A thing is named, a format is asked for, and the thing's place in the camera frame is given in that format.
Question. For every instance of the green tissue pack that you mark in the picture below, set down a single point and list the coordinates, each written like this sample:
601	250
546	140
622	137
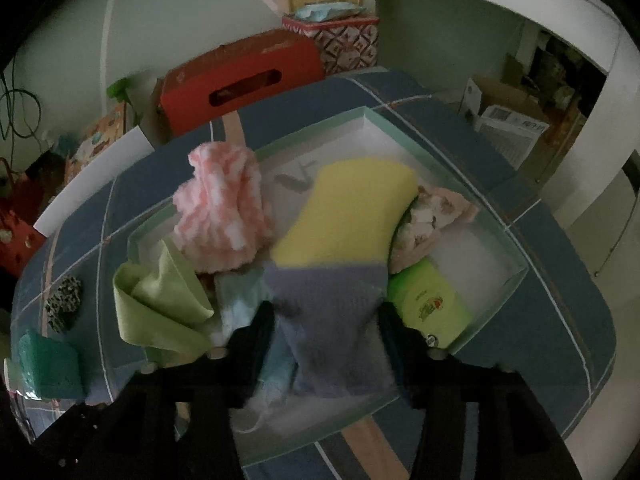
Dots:
430	305

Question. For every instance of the open cardboard box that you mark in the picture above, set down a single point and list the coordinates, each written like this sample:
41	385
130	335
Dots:
510	130

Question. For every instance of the light blue packet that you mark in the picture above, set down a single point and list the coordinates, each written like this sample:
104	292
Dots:
330	11

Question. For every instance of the green knob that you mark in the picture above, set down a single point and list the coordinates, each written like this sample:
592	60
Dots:
120	91

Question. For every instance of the blue face mask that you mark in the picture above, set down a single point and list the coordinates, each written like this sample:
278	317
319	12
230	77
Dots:
240	295

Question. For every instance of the leopard print scrunchie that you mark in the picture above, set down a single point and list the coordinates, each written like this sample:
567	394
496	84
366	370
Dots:
62	302

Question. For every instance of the pale pink cloth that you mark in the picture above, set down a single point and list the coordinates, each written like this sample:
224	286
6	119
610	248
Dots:
430	220

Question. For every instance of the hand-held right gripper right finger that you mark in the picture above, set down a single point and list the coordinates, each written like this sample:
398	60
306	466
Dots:
450	390

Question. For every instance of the white box with teal rim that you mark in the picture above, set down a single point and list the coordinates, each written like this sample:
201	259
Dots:
490	265

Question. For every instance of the blue plaid tablecloth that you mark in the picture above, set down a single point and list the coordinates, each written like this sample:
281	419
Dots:
540	280

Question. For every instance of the light green cloth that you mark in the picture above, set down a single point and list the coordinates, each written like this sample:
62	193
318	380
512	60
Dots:
160	300

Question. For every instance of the patterned red white box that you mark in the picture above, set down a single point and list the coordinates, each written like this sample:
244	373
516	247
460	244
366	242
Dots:
345	42

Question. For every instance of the red cardboard box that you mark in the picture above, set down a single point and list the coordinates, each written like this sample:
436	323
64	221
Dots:
200	80

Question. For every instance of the teal plastic container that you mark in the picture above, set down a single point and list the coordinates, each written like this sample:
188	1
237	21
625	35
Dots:
47	365

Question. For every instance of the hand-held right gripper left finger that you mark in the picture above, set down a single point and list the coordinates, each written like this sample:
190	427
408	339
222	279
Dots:
220	375

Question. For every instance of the colourful toy box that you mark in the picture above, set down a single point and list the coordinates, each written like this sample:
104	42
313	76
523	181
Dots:
95	145

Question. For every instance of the red tote bag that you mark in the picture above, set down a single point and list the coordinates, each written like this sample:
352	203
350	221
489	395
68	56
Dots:
20	220

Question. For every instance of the pink white striped towel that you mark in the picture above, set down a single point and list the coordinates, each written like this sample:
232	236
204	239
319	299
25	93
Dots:
220	210

